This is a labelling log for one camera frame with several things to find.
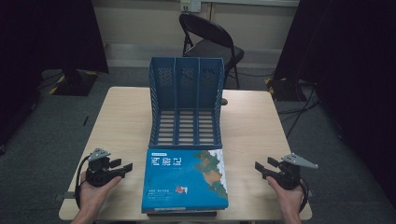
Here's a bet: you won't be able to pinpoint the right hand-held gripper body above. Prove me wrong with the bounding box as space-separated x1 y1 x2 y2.
265 152 319 190

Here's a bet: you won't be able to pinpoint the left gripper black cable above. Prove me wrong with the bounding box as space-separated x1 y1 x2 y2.
74 154 92 210

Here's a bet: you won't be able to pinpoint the black curtain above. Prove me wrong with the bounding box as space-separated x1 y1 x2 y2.
273 0 396 206
0 0 110 147

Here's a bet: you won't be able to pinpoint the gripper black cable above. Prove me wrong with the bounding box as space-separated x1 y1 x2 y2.
298 177 311 215
74 154 92 210

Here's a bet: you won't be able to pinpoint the person's left hand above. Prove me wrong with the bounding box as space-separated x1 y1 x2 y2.
76 171 123 217

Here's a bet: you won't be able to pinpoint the blue book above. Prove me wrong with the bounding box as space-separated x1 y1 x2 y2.
141 148 229 215

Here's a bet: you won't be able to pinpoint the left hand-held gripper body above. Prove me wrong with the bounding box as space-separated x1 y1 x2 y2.
85 147 125 188

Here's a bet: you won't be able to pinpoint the blue plastic file rack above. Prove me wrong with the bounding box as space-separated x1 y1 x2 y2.
148 56 226 150

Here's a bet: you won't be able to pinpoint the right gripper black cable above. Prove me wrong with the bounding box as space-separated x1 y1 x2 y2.
298 177 311 215

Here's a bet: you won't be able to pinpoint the black stand base yellow tape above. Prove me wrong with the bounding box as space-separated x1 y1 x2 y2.
264 76 308 103
48 68 100 97

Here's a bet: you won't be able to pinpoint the white wall socket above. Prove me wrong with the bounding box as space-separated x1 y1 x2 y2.
180 0 203 13

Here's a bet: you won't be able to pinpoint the person's right hand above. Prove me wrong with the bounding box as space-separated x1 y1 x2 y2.
266 176 304 217

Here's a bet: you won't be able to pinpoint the black floor cables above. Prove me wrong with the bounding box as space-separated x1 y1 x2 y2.
276 81 322 140

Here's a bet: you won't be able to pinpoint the black folding chair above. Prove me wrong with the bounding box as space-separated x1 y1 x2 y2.
178 12 246 106

